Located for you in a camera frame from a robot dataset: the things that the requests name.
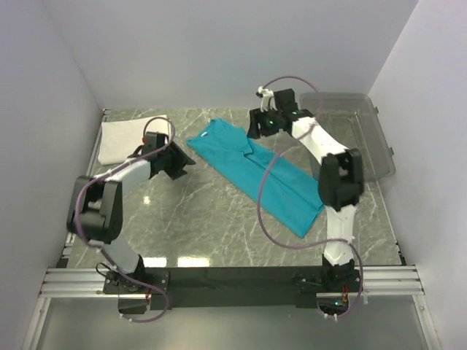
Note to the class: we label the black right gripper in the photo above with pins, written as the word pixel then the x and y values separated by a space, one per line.
pixel 254 124

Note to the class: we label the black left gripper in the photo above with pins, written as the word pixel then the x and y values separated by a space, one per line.
pixel 174 160

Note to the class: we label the teal t shirt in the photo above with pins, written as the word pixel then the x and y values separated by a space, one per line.
pixel 290 195

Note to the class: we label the clear plastic bin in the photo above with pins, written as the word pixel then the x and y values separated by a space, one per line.
pixel 352 120

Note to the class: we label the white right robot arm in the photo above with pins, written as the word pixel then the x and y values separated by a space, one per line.
pixel 339 183

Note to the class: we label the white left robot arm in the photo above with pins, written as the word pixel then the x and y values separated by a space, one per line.
pixel 96 208

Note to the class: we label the folded white t shirt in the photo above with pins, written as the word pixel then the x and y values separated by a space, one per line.
pixel 120 139

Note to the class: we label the black base crossbar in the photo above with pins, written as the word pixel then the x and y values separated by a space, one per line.
pixel 251 286

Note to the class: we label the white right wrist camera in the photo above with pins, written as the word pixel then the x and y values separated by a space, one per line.
pixel 267 100

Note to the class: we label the aluminium frame rail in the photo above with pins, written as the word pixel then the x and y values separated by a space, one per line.
pixel 87 283

